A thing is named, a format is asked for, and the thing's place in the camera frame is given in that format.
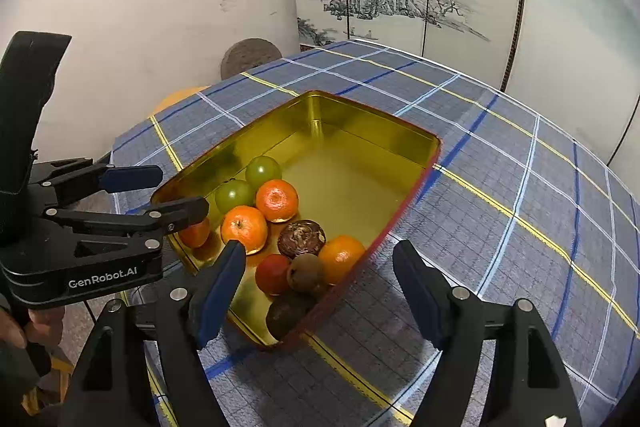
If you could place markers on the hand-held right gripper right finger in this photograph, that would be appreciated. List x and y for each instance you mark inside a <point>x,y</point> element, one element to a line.
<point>417,289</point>

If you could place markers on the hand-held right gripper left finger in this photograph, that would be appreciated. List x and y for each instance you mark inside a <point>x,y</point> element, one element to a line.
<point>220,292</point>

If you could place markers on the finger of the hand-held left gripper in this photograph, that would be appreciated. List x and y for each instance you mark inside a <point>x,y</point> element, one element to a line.
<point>130,178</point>
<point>185,213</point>

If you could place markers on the red tomato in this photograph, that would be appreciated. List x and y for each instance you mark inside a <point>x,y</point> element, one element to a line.
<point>195,234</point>
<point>272,274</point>

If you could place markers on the green tomato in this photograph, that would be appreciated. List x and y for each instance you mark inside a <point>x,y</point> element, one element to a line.
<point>262,172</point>
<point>234,197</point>

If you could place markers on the small orange mandarin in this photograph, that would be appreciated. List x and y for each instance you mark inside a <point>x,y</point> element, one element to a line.
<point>276,200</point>
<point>243,228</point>

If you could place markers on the dark avocado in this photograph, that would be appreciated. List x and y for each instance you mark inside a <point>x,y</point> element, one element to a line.
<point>290,319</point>

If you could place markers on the large smooth orange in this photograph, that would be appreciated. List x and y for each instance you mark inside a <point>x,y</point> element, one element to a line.
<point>341,258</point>

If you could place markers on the brown kiwi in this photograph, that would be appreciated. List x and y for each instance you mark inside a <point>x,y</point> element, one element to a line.
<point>305,272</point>

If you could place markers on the dark brown mangosteen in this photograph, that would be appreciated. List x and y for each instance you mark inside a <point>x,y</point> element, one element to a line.
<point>301,238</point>

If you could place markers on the red tin box gold interior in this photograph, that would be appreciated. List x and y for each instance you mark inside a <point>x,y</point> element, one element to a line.
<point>350,172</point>

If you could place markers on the person's left hand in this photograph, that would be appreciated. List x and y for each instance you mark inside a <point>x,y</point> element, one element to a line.
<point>45,322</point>

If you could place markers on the orange round stool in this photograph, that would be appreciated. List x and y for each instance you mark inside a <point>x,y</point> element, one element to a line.
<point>177,99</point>

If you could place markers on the blue plaid tablecloth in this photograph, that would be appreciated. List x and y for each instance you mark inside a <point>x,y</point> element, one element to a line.
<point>500,232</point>

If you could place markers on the round grey stone disc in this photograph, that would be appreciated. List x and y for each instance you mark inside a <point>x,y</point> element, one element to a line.
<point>250,57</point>

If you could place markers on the yellow object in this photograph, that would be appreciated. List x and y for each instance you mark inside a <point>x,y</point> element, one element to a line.
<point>50,384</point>

